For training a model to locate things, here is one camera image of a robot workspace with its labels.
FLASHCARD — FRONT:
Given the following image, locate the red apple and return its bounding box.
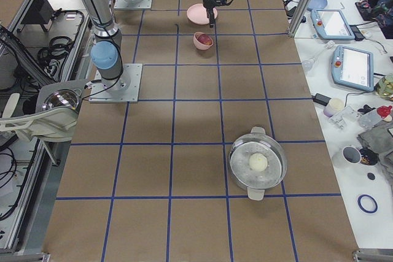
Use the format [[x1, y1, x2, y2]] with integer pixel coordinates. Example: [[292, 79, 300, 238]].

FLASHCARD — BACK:
[[197, 34, 212, 46]]

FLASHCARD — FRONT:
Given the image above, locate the pink bowl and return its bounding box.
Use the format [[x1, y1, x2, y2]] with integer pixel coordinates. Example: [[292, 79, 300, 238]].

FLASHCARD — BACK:
[[193, 32, 213, 50]]

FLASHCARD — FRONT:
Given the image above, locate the pink plate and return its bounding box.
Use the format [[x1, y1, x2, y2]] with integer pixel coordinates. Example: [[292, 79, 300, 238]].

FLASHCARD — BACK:
[[186, 3, 209, 25]]

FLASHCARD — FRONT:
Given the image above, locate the light blue plate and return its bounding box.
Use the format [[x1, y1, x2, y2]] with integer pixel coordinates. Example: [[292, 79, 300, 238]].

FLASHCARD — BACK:
[[307, 0, 328, 11]]

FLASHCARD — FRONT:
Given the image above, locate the teach pendant far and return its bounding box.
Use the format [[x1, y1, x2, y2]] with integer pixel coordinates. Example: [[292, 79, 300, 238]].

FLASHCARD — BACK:
[[310, 9, 355, 40]]

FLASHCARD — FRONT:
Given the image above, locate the teach pendant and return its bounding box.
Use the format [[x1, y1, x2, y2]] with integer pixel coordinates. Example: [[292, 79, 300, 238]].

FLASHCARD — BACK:
[[331, 45, 374, 92], [310, 9, 355, 40]]

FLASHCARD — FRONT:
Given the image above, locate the teach pendant near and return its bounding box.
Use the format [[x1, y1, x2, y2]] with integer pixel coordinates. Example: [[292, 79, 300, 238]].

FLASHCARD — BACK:
[[331, 45, 374, 92]]

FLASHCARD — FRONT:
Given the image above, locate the steel steamer pot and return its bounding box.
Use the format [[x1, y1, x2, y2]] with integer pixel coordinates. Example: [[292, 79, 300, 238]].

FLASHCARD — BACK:
[[228, 126, 287, 201]]

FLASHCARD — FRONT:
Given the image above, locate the white steamed bun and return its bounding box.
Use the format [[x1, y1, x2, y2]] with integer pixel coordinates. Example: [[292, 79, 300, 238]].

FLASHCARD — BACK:
[[249, 153, 268, 172]]

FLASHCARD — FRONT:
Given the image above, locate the glass pot lid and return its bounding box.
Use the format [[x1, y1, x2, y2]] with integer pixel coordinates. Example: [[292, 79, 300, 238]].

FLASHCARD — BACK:
[[38, 89, 80, 114]]

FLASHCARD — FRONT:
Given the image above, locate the white mug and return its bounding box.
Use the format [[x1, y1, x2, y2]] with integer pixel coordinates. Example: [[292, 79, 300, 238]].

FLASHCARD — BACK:
[[332, 145, 362, 168]]

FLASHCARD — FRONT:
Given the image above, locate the blue rubber ring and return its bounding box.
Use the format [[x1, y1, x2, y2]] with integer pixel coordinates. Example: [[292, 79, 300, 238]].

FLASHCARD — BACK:
[[357, 194, 378, 214]]

